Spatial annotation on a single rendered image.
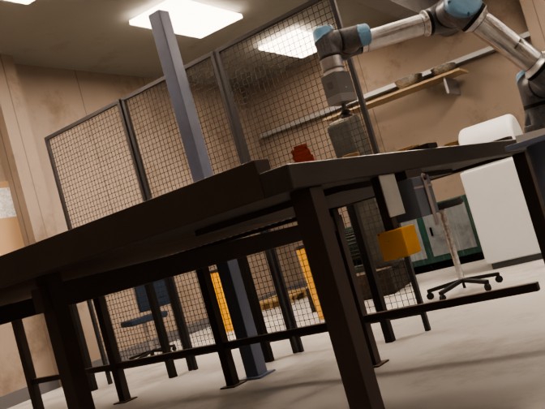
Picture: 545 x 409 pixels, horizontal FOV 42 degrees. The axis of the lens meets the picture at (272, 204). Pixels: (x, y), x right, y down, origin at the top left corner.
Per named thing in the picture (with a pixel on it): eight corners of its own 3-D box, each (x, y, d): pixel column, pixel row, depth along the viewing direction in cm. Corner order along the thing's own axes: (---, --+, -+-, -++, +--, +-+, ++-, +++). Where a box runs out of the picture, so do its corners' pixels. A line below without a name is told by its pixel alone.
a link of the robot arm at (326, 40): (336, 20, 239) (312, 26, 238) (345, 52, 238) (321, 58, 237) (332, 28, 247) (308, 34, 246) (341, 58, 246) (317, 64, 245)
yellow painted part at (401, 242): (422, 251, 200) (398, 170, 202) (409, 256, 193) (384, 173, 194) (396, 256, 205) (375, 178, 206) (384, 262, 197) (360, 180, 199)
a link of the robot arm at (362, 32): (361, 28, 251) (331, 36, 250) (368, 19, 240) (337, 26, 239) (366, 50, 251) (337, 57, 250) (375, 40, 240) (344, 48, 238)
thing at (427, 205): (447, 221, 217) (430, 165, 218) (429, 227, 205) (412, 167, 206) (414, 230, 223) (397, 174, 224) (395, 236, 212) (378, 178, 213)
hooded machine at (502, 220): (505, 259, 721) (466, 131, 730) (565, 246, 690) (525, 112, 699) (487, 271, 662) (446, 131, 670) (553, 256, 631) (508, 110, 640)
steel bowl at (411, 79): (429, 83, 977) (426, 74, 978) (420, 82, 943) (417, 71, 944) (402, 94, 997) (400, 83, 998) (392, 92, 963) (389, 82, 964)
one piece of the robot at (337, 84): (328, 71, 249) (340, 114, 248) (311, 71, 243) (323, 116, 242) (349, 60, 242) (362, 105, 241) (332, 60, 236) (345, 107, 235)
